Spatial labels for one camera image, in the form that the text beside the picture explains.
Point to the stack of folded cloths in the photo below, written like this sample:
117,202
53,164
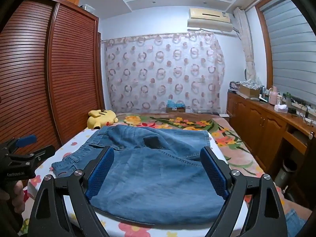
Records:
234,86

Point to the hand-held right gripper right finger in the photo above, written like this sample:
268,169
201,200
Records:
214,175

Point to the pink bottle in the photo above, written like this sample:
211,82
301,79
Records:
272,96

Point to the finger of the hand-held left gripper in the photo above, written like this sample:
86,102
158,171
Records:
26,140
37,154

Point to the grey trash bin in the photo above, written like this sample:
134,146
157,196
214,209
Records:
285,174

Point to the wall air conditioner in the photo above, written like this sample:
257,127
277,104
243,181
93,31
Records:
209,21

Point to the bed with floral sheet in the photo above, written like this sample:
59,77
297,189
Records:
229,143

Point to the blue denim pants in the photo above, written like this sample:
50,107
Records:
153,177

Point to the circle-patterned curtain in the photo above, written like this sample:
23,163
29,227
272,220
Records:
163,74

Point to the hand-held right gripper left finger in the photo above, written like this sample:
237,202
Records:
102,175

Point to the cardboard box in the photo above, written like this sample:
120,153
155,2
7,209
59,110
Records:
249,91

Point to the wooden slatted wardrobe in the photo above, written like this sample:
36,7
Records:
56,74

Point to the yellow plush toy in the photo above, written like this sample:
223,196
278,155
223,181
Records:
102,118

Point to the person's denim-clad leg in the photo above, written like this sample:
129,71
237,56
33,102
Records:
295,221

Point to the wooden sideboard cabinet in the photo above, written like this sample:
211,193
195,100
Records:
256,123

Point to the white power strip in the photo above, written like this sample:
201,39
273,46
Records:
302,103

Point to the beige tied side curtain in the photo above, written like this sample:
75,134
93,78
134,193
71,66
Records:
246,44

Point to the tissue box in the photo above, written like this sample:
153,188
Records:
281,108

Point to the person's left hand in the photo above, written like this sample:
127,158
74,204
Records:
19,196

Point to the grey window blind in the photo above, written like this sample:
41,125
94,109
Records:
291,54

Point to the clear storage box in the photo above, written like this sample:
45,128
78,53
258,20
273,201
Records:
87,8

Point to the blue item on box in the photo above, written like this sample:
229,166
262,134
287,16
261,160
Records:
175,106

